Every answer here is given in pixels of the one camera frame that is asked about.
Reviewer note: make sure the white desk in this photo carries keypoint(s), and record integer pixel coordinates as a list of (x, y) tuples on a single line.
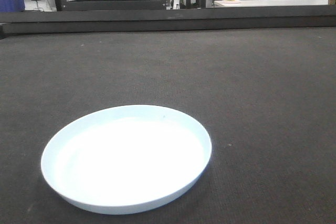
[(263, 3)]

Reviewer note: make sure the light blue round tray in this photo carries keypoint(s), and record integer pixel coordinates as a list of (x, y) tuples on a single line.
[(126, 159)]

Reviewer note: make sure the black table edge rail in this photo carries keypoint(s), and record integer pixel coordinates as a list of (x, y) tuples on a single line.
[(94, 21)]

